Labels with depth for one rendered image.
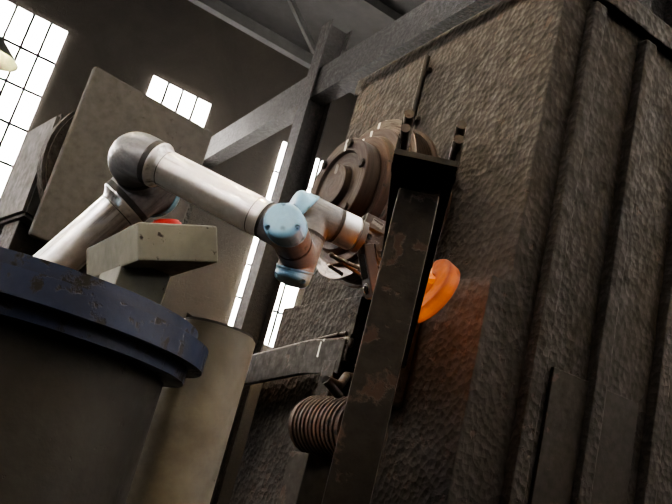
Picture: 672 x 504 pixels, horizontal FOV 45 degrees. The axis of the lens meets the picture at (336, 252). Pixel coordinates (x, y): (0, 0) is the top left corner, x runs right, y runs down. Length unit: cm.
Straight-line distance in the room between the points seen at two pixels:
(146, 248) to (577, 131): 126
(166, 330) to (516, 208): 132
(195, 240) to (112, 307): 42
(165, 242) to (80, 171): 356
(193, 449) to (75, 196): 349
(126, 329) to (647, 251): 171
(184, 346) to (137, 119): 413
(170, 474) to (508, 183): 114
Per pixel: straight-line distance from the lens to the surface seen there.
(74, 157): 460
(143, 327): 68
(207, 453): 118
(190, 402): 117
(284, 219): 147
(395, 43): 880
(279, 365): 223
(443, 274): 171
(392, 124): 222
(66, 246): 176
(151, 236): 105
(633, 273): 215
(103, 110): 473
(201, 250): 107
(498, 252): 189
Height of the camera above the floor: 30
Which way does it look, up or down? 18 degrees up
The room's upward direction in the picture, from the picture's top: 15 degrees clockwise
